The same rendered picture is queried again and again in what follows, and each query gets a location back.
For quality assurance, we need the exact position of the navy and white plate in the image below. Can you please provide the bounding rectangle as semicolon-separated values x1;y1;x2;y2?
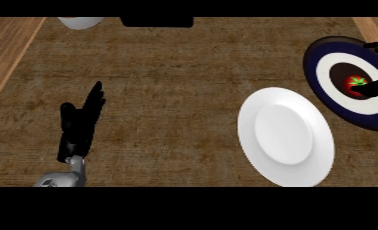
301;35;378;132

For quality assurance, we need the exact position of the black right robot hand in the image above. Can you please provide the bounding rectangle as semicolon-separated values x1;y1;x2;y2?
347;41;378;98

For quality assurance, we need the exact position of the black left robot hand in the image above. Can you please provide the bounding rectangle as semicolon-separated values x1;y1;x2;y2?
56;80;108;165

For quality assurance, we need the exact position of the black rectangular appliance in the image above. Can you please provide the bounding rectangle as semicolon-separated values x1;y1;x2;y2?
119;17;195;29

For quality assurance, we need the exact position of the red tomato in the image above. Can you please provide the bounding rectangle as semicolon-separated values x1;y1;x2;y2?
342;75;369;94

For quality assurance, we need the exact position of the brown woven placemat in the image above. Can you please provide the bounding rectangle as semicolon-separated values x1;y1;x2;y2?
0;17;378;188

